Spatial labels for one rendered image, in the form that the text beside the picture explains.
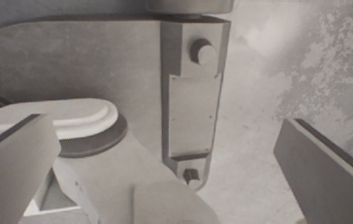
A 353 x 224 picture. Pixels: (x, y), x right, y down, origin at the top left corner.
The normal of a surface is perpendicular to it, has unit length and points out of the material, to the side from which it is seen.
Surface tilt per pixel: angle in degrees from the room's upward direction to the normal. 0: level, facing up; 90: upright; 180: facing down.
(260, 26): 0
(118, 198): 90
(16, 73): 0
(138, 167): 90
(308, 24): 0
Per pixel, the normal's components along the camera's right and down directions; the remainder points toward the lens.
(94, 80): 0.21, 0.50
